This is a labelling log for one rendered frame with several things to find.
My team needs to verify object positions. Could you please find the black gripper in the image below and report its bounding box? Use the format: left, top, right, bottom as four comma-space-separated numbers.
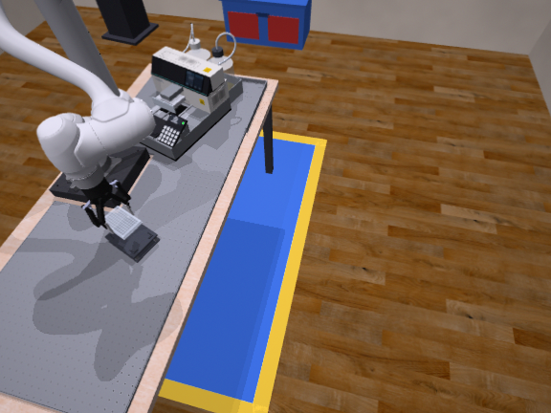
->
81, 178, 135, 234

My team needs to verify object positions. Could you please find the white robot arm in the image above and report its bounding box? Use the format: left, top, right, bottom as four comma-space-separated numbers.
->
0, 0, 156, 191

